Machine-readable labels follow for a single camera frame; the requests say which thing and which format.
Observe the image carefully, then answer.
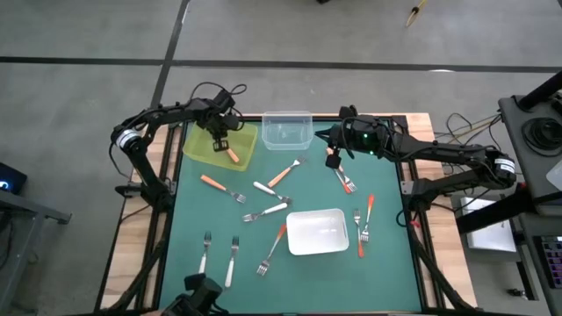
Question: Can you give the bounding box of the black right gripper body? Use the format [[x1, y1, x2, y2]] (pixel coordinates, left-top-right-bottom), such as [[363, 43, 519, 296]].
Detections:
[[328, 118, 368, 155]]

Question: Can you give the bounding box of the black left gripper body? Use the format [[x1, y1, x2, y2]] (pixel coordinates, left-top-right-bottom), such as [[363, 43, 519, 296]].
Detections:
[[202, 109, 232, 141]]

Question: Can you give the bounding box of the translucent yellow plastic bin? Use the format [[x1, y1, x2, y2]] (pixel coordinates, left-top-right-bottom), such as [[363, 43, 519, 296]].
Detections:
[[182, 121, 259, 172]]

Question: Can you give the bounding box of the fork with red handle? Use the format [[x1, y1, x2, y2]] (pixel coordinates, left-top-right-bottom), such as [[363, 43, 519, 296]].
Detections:
[[334, 168, 354, 196], [352, 208, 366, 260], [256, 223, 288, 277], [360, 193, 377, 244]]

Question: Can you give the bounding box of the white plastic bin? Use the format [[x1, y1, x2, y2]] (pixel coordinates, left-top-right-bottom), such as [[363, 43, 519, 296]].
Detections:
[[285, 207, 350, 257]]

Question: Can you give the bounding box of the fork with white handle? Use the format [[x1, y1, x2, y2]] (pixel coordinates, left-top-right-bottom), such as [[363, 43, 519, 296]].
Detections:
[[197, 230, 213, 276], [241, 202, 290, 223], [224, 235, 241, 290], [252, 180, 293, 205]]

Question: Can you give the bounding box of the clear plastic bin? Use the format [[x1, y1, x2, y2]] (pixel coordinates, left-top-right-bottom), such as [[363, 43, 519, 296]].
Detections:
[[261, 110, 314, 152]]

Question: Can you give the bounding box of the black blocky device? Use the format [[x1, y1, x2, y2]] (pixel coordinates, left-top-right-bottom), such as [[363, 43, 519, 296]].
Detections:
[[161, 272, 224, 316]]

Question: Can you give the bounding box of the black cart strut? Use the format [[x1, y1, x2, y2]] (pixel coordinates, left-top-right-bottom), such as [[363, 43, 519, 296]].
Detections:
[[455, 186, 535, 235]]

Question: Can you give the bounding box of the white flat box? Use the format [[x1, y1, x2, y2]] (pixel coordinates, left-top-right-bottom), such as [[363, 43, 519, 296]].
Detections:
[[458, 196, 518, 254]]

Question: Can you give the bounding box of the grey equipment cart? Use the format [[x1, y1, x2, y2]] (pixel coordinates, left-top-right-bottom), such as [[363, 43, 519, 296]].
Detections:
[[498, 94, 562, 304]]

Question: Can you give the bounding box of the grey side table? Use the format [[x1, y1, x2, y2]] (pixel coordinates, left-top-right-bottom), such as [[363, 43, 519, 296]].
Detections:
[[0, 188, 74, 315]]

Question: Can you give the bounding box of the black tube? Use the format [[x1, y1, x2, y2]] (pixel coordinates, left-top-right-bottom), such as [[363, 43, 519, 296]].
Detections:
[[517, 69, 562, 111]]

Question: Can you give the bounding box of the black device with blue light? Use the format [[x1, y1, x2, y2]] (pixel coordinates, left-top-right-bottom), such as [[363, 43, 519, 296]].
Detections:
[[0, 162, 28, 197]]

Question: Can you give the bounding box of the keypad with coloured buttons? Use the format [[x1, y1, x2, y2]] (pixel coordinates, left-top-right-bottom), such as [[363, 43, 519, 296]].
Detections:
[[538, 235, 562, 277]]

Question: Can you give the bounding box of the black table frame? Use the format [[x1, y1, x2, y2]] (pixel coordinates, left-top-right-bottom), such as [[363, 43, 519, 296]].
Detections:
[[94, 112, 479, 316]]

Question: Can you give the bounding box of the yellow cable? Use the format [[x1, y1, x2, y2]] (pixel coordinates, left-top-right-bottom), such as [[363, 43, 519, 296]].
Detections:
[[438, 114, 502, 149]]

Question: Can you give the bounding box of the yellow-handled tool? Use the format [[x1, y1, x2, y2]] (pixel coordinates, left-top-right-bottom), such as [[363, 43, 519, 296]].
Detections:
[[404, 0, 429, 28]]

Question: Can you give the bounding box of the coiled black cable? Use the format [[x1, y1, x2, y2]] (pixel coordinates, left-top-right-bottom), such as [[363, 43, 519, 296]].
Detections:
[[521, 117, 562, 158]]

